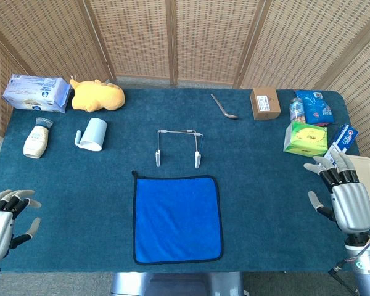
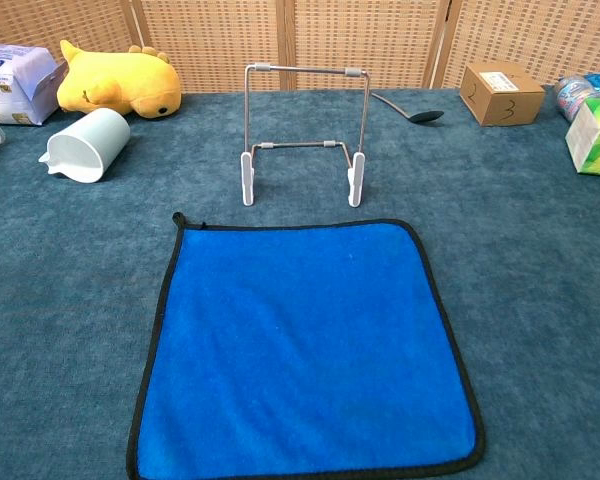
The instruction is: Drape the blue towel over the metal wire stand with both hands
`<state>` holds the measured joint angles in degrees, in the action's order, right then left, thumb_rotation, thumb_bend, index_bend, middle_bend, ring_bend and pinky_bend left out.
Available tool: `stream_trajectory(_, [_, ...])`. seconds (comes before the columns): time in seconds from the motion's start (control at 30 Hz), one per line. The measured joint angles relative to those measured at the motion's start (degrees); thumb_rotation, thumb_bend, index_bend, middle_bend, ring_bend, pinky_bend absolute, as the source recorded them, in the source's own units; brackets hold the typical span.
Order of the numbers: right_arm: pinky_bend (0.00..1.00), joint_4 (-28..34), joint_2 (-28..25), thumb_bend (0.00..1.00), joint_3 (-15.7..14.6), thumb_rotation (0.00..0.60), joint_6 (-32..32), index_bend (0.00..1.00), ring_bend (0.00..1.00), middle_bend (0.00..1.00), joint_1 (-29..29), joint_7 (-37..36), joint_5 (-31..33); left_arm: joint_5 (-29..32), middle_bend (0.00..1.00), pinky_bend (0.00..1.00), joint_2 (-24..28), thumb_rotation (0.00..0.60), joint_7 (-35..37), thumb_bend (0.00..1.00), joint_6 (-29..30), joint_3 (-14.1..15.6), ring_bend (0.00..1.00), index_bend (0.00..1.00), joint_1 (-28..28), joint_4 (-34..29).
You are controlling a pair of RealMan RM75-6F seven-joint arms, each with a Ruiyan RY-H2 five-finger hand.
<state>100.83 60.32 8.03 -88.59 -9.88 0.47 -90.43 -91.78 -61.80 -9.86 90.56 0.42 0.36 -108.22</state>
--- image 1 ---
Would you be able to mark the light blue plastic mug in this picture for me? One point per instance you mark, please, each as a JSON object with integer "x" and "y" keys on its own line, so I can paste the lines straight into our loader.
{"x": 94, "y": 132}

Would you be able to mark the teal table carpet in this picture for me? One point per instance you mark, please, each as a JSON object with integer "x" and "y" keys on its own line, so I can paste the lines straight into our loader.
{"x": 80, "y": 200}

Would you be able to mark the silver robot torso base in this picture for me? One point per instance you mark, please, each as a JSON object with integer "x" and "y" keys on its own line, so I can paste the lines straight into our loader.
{"x": 172, "y": 285}

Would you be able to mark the cream squeeze bottle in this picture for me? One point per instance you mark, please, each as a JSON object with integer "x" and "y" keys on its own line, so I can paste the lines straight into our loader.
{"x": 35, "y": 142}

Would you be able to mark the woven bamboo folding screen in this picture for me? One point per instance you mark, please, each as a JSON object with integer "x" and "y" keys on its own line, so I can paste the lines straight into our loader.
{"x": 135, "y": 37}

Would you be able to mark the metal spoon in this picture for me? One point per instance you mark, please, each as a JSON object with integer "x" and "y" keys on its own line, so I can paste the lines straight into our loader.
{"x": 232, "y": 116}

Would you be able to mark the blue white toothpaste box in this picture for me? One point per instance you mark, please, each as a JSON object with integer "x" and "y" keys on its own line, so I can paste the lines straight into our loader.
{"x": 345, "y": 137}

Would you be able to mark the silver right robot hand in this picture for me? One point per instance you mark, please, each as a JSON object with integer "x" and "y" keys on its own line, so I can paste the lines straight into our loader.
{"x": 351, "y": 206}

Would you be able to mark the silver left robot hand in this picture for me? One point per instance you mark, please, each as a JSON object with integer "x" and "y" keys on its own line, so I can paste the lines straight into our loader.
{"x": 0, "y": 228}

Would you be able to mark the brown cardboard box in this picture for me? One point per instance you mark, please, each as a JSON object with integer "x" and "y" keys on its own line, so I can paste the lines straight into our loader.
{"x": 265, "y": 103}

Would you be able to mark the yellow plush toy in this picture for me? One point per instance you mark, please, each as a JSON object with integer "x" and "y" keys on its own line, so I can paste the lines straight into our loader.
{"x": 95, "y": 95}

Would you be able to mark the pale blue carton box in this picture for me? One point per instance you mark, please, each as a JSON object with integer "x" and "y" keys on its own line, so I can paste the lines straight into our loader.
{"x": 34, "y": 92}

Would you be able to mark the blue snack bag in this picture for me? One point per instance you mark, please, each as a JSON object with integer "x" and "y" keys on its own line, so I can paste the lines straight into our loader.
{"x": 317, "y": 108}

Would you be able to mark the blue cloth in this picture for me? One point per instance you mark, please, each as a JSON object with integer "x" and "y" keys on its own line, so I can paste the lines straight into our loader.
{"x": 175, "y": 219}

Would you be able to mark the clear snack jar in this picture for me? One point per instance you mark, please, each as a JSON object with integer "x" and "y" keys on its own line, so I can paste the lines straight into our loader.
{"x": 297, "y": 109}

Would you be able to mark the green tissue box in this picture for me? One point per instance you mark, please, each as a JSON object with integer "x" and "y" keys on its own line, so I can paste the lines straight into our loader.
{"x": 305, "y": 138}

